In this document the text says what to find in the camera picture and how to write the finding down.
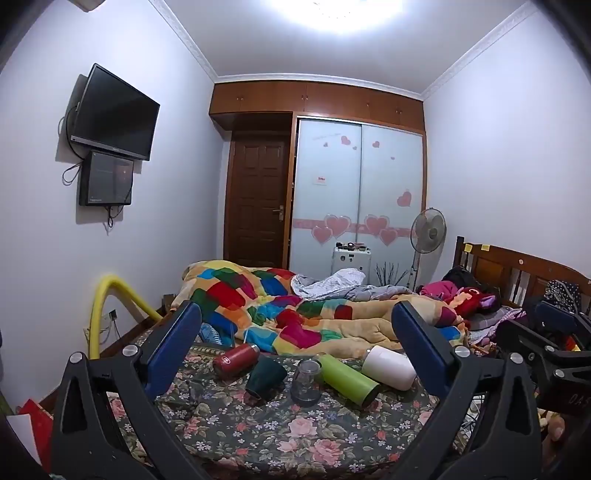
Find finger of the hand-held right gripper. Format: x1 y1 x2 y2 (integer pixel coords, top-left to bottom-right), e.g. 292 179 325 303
495 318 573 371
524 298 591 337

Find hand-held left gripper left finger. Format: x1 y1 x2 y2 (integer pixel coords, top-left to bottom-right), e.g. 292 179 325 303
50 300 214 480

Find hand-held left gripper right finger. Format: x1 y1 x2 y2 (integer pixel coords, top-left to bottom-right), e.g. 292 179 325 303
391 300 543 480

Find white cup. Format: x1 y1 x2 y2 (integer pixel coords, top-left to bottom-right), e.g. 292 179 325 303
361 345 418 391

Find dark green cup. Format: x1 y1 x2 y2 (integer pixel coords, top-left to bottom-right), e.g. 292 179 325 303
244 357 288 406

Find clear glass cup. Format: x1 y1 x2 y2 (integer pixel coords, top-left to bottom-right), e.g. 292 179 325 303
290 359 323 407

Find person's right hand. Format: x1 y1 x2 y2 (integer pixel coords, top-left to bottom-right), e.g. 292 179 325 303
542 411 572 455

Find black polka dot cloth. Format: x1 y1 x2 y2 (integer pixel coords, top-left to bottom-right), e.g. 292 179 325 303
543 279 585 315

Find purple cloth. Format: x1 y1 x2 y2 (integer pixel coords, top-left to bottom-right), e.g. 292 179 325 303
470 306 528 331

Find blue patterned cloth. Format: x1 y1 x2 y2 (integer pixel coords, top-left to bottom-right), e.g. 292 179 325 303
199 322 232 346

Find red plush toy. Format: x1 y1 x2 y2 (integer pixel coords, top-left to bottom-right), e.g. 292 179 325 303
455 286 500 320

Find pink cloth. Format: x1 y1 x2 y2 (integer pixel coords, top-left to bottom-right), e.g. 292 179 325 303
418 281 461 302

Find red thermos bottle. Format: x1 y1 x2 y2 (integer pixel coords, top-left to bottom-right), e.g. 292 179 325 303
212 343 261 378

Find wooden headboard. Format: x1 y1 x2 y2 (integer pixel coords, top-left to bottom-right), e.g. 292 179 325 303
452 236 591 320

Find yellow foam tube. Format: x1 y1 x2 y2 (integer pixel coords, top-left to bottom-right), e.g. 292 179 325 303
89 275 164 360

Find green thermos bottle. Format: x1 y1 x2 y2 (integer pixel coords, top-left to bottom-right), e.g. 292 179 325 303
315 353 382 409

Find black bag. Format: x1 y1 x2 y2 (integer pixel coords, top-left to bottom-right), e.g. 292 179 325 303
442 266 477 289

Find dried branches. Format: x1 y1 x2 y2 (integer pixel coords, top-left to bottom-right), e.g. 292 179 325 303
374 261 410 288

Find grey printed blanket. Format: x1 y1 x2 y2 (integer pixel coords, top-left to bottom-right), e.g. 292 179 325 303
291 268 416 302

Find small white cabinet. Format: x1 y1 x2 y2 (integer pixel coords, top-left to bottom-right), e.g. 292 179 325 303
332 246 373 285

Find standing electric fan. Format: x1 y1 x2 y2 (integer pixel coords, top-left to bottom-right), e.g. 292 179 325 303
409 208 448 292

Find colourful patchwork quilt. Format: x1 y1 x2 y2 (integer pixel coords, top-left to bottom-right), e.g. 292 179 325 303
178 260 468 359

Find floral bedsheet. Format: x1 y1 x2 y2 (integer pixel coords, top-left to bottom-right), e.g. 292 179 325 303
99 340 468 472

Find red paper bag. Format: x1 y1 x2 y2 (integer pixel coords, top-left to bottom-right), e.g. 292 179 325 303
17 399 55 468

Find frosted glass wardrobe door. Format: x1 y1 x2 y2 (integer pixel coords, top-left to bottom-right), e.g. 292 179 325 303
294 117 363 274
360 124 425 288

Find brown wooden door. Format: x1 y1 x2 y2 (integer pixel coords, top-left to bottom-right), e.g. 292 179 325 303
224 130 293 271

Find wooden overhead cabinet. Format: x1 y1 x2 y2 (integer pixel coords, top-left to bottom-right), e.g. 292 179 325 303
209 80 426 136

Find ceiling light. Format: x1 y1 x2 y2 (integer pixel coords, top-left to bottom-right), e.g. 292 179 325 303
267 0 408 36

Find small black wall monitor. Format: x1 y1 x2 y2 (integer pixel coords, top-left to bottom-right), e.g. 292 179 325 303
78 151 136 207

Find black wall cable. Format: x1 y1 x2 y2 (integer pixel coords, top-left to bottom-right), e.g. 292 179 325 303
58 104 125 230

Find wall-mounted black television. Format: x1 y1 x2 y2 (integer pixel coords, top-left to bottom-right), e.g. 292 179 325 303
69 63 161 162

